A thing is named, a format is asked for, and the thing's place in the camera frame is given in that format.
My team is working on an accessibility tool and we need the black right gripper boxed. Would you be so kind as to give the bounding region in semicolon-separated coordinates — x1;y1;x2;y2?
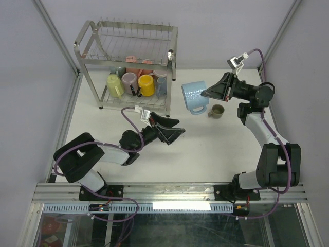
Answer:
200;72;254;101

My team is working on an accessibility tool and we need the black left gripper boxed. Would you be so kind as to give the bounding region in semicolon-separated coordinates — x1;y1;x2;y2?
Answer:
134;112;185;151

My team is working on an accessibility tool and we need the small olive cup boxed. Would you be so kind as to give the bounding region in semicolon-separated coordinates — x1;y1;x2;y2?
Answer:
208;104;225;119

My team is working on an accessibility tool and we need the light blue mug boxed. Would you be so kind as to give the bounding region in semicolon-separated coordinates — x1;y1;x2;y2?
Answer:
181;81;209;115

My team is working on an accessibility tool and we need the grey white small mug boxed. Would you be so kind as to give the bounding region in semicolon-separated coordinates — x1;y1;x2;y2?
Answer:
156;77;167;97

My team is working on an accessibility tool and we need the yellow mug black handle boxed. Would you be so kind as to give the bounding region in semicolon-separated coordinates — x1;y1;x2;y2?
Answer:
137;75;155;97

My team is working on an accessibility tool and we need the lilac mug with handle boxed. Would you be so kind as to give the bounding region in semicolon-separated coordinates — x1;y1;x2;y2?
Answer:
153;70;167;80

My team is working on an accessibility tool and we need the lilac mug black handle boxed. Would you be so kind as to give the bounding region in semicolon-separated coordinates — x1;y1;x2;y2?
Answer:
121;72;141;97

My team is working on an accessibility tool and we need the pale green mug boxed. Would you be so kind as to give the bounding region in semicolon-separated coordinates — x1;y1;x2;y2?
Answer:
106;74;124;99

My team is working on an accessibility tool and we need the grey-blue round ceramic cup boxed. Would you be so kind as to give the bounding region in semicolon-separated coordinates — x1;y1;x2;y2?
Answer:
109;66;126;78

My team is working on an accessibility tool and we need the tall pink cup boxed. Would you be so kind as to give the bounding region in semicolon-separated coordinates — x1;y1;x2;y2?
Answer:
125;54;142;75

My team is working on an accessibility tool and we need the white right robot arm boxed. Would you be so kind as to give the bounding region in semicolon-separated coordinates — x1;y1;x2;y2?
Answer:
201;72;301;199

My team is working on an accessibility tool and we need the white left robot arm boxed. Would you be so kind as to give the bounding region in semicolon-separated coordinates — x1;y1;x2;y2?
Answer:
53;106;185;200

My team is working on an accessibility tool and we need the stainless steel dish rack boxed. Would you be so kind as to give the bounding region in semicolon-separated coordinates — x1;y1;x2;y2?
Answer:
74;20;178;117

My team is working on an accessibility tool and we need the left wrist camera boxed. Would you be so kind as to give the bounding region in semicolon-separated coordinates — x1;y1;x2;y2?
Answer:
134;105;152;127

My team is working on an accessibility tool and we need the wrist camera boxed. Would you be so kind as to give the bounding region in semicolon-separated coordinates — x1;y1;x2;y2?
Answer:
227;52;249;75
134;105;152;127

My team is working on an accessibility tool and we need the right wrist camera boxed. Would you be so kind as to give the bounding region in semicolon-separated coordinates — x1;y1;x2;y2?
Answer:
227;52;249;75

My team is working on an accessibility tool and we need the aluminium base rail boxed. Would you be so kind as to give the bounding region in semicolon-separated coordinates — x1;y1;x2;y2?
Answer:
32;183;309;204

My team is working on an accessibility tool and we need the white slotted cable duct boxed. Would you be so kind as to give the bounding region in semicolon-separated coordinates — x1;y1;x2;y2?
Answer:
43;201;233;214

